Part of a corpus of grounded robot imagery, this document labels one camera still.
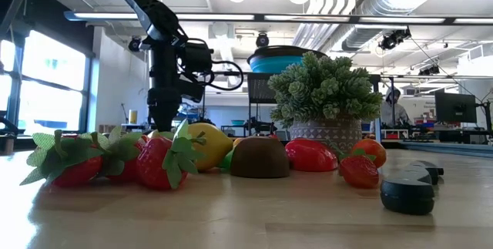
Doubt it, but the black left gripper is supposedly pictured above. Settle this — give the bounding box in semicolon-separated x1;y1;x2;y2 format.
146;42;183;133

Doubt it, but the blue collapsible colander bowl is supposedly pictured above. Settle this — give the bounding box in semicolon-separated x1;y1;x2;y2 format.
246;45;328;75

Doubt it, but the black kitchen knife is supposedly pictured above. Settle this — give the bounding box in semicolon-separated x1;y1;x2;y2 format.
380;160;445;216

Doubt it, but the black overhead light bar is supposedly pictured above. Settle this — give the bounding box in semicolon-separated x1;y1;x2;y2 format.
63;9;493;25

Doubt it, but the black ceiling spot lamp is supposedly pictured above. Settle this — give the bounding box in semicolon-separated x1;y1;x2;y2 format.
128;35;144;53
255;32;270;49

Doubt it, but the green plastic apple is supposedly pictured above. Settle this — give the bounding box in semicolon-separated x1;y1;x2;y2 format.
219;147;235;171

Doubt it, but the black track light cluster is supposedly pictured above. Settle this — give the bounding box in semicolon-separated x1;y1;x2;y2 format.
377;27;412;52
418;65;441;76

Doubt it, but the brown kiwi half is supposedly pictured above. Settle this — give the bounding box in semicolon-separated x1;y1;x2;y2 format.
230;136;291;180

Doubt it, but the potted artificial succulent plant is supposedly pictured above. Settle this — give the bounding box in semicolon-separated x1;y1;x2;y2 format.
267;51;384;153

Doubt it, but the large window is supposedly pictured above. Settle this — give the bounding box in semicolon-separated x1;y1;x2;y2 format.
0;29;93;134

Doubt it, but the person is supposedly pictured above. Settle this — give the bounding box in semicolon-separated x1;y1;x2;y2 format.
379;86;411;129

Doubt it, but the red bell pepper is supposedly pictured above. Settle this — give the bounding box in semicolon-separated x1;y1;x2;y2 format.
284;137;339;173

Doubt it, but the black computer monitor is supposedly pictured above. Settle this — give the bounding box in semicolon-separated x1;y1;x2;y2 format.
434;92;478;124

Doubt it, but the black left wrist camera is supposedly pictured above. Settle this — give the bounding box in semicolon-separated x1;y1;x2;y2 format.
180;40;215;103

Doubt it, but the black background rig frame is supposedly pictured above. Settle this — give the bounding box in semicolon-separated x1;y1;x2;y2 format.
180;70;250;126

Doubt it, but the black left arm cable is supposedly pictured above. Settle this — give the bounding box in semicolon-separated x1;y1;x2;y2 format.
206;60;245;93

